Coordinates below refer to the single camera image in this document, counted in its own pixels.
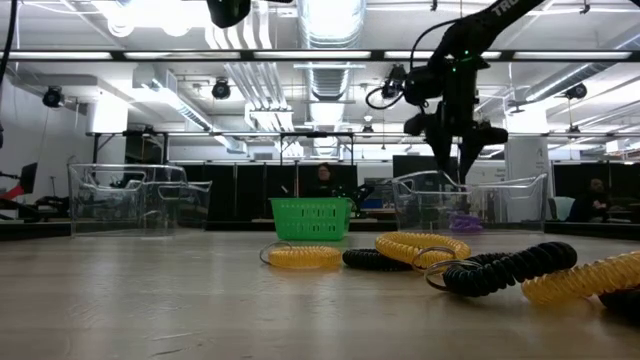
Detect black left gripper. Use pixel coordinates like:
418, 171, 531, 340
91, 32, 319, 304
206, 0, 252, 30

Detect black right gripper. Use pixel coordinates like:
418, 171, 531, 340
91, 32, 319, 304
403, 61, 510, 185

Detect purple spring keychain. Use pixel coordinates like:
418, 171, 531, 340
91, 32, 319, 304
447, 211, 485, 235

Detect yellow spring keychain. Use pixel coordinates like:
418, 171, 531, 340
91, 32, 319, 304
374, 231, 473, 274
520, 250, 640, 307
258, 240, 344, 271

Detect black spring keychain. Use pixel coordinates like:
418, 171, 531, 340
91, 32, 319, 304
341, 248, 414, 273
597, 286, 640, 320
424, 241, 579, 299

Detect black screen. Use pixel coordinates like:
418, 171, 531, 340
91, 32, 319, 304
392, 154, 460, 177

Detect white pillar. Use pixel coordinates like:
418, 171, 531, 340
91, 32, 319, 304
503, 107, 551, 224

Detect black ceiling spotlight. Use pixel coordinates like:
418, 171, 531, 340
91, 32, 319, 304
564, 82, 589, 101
42, 85, 65, 109
380, 63, 407, 100
211, 77, 232, 101

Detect clear plastic bin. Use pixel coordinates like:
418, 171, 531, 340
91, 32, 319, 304
67, 163, 214, 237
391, 169, 550, 235

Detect pale teal chair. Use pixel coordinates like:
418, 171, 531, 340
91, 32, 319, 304
548, 196, 576, 222

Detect person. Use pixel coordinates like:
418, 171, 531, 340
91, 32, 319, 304
567, 178, 614, 224
304, 162, 347, 199

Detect green plastic basket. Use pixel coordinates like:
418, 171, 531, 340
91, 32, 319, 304
268, 196, 354, 242

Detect black partition panels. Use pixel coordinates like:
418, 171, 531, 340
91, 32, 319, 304
169, 162, 359, 222

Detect black monitor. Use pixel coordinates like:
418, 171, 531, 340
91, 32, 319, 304
17, 161, 39, 197

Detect black overhead frame bar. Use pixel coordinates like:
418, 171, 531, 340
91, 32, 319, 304
0, 48, 640, 63

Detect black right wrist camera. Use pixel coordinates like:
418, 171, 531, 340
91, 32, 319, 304
403, 66, 444, 107

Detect silver ventilation duct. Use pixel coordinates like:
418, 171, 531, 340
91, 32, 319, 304
296, 0, 369, 104

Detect black background rig frame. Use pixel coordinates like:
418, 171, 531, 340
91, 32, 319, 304
84, 129, 640, 166

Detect black hanging cable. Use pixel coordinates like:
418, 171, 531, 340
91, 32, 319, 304
0, 0, 19, 89

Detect black table edge rail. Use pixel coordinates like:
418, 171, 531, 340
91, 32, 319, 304
0, 218, 640, 242

